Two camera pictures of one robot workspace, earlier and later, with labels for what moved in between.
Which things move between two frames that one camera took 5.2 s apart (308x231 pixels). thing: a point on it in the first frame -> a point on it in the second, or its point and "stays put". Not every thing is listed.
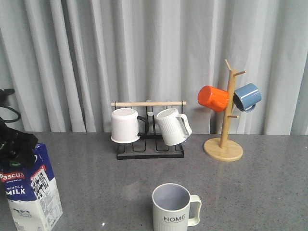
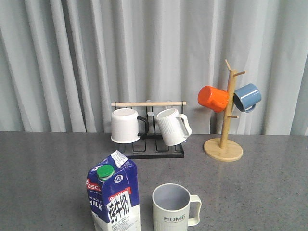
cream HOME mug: [170, 202] stays put
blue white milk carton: [31, 193] -> [113, 193]
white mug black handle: [124, 125] stays put
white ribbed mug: [173, 132] stays put
